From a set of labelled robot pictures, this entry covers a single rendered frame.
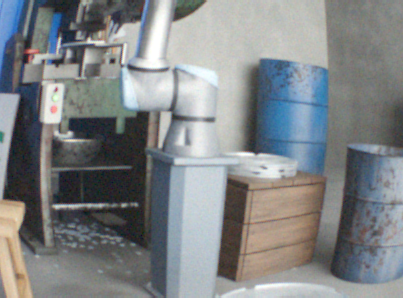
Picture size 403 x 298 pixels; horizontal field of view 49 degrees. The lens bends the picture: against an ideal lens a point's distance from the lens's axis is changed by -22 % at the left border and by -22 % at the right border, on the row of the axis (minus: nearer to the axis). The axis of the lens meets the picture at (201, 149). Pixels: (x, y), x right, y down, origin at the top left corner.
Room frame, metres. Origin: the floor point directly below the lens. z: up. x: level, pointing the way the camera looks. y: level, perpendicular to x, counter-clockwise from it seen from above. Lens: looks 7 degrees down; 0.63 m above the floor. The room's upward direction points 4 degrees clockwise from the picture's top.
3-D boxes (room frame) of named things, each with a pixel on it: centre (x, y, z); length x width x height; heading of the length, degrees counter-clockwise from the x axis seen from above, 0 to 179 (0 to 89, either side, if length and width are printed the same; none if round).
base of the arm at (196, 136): (1.47, 0.03, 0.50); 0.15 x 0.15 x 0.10
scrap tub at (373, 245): (1.70, -0.71, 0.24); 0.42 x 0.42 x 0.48
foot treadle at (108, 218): (1.97, 0.46, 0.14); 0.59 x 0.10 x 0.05; 40
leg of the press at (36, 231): (2.00, 0.84, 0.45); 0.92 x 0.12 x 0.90; 40
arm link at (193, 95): (1.47, 0.03, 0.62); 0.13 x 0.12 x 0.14; 108
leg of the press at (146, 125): (2.35, 0.43, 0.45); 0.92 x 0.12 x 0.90; 40
